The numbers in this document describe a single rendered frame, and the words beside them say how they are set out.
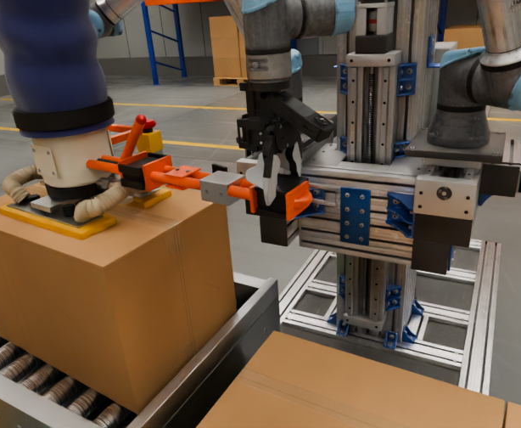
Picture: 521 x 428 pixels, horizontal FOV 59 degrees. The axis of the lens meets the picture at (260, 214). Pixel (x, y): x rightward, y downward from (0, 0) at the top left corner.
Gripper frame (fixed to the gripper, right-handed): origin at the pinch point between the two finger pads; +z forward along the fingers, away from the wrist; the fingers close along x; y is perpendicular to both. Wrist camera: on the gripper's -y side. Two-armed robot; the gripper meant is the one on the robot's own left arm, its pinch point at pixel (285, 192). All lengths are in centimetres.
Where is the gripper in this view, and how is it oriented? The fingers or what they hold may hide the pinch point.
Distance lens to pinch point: 85.4
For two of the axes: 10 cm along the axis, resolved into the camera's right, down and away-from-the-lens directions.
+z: 0.7, 9.1, 4.1
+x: -5.4, 3.8, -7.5
